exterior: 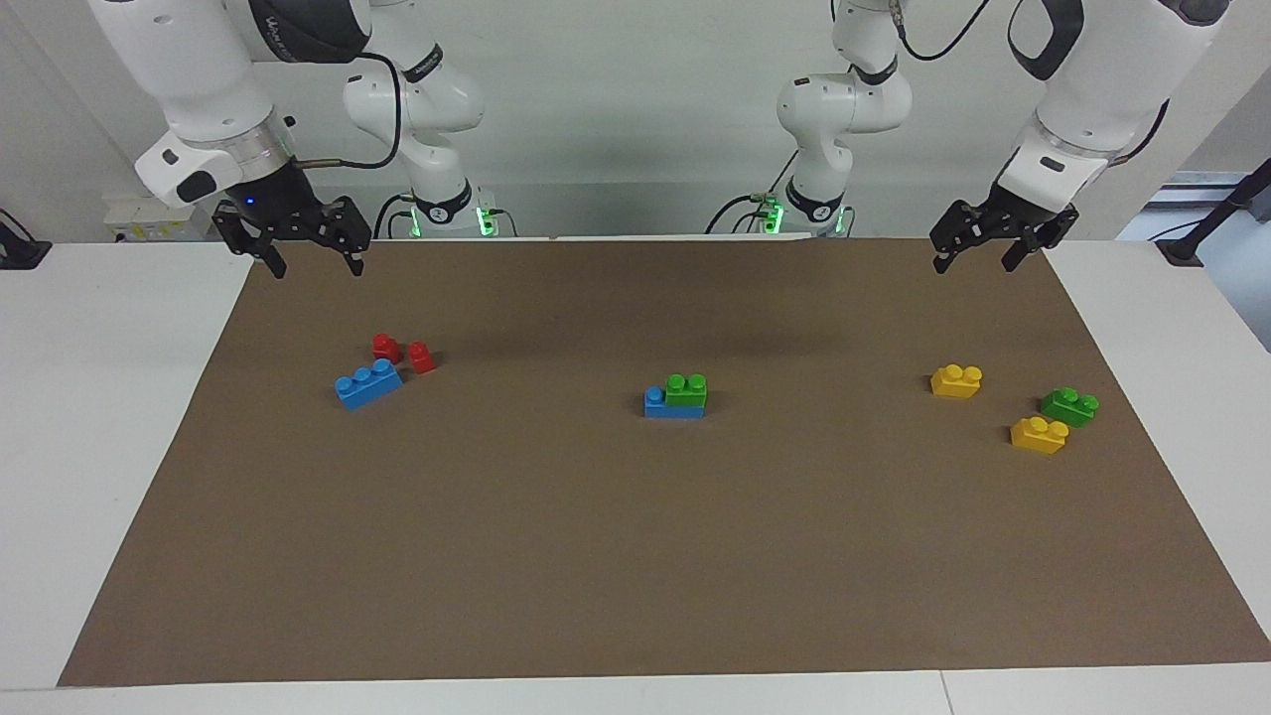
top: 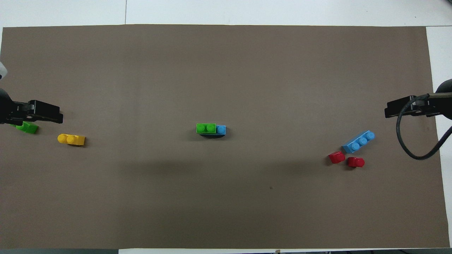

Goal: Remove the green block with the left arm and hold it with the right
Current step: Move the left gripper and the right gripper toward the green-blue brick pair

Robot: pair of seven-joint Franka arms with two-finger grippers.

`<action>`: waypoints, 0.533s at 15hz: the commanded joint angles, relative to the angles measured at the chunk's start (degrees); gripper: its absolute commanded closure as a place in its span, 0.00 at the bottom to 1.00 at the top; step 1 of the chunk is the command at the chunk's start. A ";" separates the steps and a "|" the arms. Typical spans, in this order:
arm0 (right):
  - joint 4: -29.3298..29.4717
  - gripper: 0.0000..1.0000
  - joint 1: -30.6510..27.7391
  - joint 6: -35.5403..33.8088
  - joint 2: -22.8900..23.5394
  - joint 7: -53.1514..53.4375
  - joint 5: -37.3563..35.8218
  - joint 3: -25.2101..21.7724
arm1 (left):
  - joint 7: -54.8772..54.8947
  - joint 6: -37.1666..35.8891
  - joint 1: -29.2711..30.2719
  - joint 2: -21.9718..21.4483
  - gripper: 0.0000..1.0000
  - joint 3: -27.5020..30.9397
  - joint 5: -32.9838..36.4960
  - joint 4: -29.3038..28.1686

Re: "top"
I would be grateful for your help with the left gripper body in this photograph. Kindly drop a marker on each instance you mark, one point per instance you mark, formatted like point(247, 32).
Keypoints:
point(17, 112)

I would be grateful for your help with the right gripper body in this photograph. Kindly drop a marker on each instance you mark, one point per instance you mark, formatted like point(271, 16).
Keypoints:
point(425, 106)

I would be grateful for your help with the green two-stud block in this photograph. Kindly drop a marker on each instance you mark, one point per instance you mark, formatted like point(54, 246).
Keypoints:
point(206, 128)
point(27, 128)

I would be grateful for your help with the blue three-stud block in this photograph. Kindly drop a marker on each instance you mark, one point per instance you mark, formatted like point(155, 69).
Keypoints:
point(221, 129)
point(358, 142)

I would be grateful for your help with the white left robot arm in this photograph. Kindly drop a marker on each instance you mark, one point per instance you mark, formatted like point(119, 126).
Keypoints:
point(3, 98)

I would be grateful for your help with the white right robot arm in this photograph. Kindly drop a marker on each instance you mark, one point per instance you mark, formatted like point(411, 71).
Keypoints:
point(445, 95)

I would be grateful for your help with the yellow two-stud block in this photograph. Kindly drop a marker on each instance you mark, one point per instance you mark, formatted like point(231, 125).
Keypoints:
point(71, 140)

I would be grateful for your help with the red one-stud block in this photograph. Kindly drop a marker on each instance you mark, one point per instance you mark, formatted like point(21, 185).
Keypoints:
point(355, 162)
point(336, 157)

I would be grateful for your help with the brown table mat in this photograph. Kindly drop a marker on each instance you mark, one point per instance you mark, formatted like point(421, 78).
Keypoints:
point(226, 197)

